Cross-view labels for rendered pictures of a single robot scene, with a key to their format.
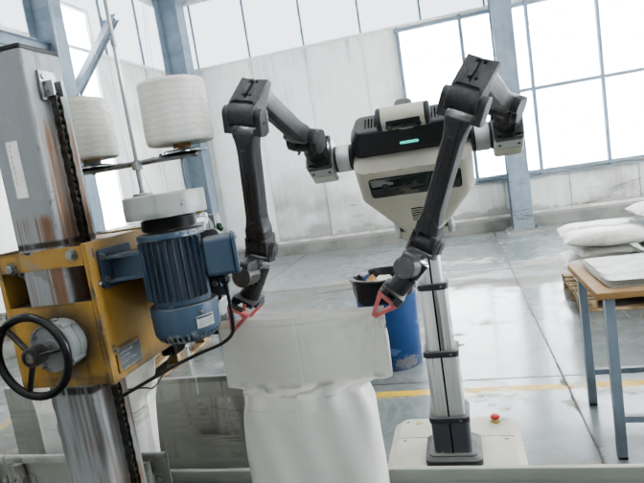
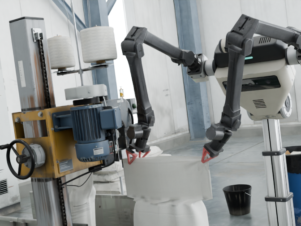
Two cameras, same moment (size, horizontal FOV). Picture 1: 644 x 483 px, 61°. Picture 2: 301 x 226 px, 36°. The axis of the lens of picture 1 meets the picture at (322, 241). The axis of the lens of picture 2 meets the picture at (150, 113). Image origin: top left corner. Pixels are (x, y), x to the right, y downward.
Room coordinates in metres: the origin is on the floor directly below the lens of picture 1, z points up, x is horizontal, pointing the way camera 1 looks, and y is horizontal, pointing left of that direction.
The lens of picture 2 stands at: (-0.63, -0.64, 1.37)
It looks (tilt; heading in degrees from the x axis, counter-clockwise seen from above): 3 degrees down; 20
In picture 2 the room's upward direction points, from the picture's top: 7 degrees counter-clockwise
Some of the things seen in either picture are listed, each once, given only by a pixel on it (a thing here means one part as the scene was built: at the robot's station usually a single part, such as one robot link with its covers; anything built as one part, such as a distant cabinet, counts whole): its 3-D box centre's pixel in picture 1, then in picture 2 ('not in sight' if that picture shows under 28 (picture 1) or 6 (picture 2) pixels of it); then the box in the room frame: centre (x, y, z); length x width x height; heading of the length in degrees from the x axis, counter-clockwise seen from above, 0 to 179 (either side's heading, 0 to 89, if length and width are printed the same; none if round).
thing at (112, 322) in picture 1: (100, 300); (58, 139); (1.31, 0.56, 1.18); 0.34 x 0.25 x 0.31; 165
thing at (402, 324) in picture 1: (388, 317); (297, 184); (3.74, -0.39, 0.32); 0.51 x 0.48 x 0.65; 165
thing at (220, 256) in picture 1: (222, 258); (111, 121); (1.24, 0.23, 1.25); 0.10 x 0.08 x 0.12; 10
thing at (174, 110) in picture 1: (175, 112); (98, 45); (1.37, 0.31, 1.61); 0.17 x 0.17 x 0.17
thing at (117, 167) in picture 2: not in sight; (120, 162); (4.23, 1.58, 0.56); 0.66 x 0.42 x 0.15; 165
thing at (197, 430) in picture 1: (126, 430); (87, 223); (2.03, 0.87, 0.54); 1.05 x 0.02 x 0.41; 75
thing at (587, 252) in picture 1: (598, 245); not in sight; (4.49, -2.30, 0.44); 0.66 x 0.43 x 0.13; 165
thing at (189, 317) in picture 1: (180, 284); (90, 132); (1.22, 0.33, 1.21); 0.15 x 0.15 x 0.25
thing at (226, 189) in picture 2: not in sight; (238, 200); (4.00, 0.22, 0.13); 0.30 x 0.30 x 0.26
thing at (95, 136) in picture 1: (85, 129); (59, 52); (1.43, 0.56, 1.61); 0.15 x 0.14 x 0.17; 75
